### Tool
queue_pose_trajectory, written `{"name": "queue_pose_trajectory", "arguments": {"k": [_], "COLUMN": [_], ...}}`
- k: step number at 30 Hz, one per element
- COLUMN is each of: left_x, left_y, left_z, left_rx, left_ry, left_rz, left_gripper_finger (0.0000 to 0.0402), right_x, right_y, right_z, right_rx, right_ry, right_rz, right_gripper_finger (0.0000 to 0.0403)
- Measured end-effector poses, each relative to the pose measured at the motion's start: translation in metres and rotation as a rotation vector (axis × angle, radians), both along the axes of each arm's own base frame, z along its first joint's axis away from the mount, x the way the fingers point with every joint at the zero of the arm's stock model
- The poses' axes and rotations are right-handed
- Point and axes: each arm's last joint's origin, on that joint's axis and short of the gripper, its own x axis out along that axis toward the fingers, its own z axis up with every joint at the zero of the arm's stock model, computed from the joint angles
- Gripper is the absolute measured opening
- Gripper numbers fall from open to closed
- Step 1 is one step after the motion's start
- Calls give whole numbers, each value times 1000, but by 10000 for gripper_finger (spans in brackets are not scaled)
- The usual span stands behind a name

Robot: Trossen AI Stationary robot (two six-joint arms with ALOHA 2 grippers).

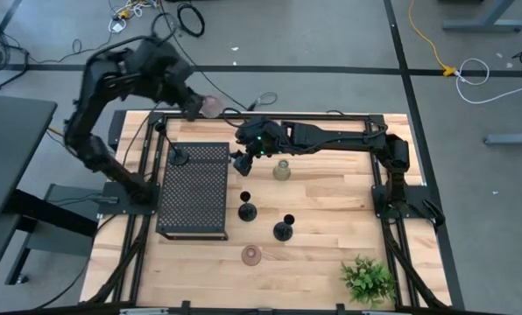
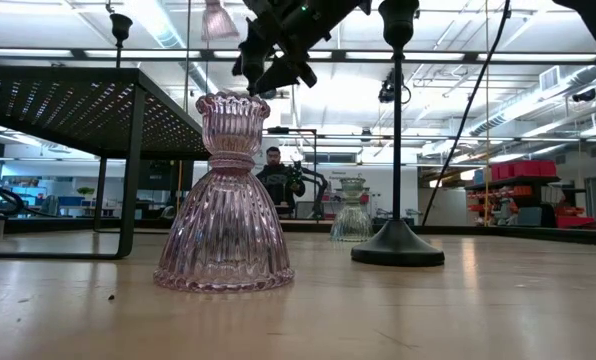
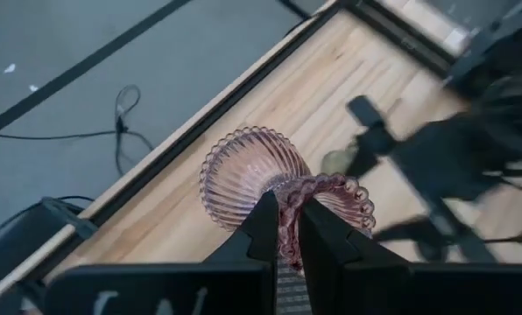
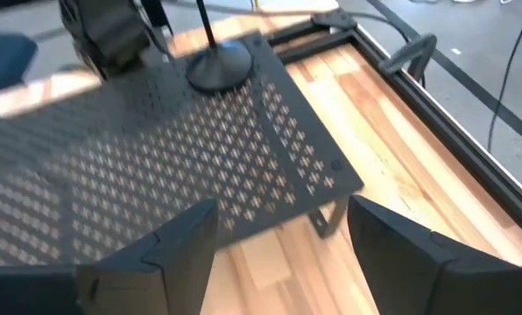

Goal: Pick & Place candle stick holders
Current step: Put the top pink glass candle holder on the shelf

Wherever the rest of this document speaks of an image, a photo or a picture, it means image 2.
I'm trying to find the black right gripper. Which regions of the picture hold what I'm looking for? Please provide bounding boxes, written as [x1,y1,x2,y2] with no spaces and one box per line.
[231,0,372,95]

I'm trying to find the green ribbed glass candle holder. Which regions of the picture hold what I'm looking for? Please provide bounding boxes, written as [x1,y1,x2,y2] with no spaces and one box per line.
[329,175,375,244]

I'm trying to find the person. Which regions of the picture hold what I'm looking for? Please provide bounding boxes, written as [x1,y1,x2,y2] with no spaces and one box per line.
[255,145,307,216]

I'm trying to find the black monitor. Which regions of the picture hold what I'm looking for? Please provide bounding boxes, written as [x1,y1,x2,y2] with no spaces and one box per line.
[137,159,195,192]

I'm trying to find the black perforated metal shelf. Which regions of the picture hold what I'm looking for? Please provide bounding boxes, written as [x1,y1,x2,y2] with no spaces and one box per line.
[0,64,212,261]

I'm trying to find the grey office chair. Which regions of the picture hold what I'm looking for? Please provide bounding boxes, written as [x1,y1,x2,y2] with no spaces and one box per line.
[40,193,60,217]

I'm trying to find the shelf with red bins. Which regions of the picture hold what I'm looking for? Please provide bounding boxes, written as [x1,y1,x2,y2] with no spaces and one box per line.
[465,158,596,230]

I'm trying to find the white ceiling air vent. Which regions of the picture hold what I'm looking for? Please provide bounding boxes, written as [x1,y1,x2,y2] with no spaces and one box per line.
[538,64,562,91]

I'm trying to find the black background frame rig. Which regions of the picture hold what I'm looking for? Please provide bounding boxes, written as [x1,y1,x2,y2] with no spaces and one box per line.
[265,126,319,221]

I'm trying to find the black ceiling camera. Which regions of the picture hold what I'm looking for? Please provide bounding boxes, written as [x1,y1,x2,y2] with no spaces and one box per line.
[376,67,412,106]

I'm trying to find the black hanging cable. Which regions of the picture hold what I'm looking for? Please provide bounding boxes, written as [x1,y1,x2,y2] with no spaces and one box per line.
[420,0,512,227]

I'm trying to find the yellow hanging cable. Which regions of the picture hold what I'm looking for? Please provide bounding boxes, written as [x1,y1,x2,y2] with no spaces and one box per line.
[482,0,492,227]

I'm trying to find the silver ventilation duct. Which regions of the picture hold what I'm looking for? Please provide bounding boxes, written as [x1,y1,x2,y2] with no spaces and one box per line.
[470,64,596,139]

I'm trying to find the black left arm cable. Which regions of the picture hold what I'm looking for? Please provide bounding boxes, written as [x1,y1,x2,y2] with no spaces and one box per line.
[0,169,25,217]

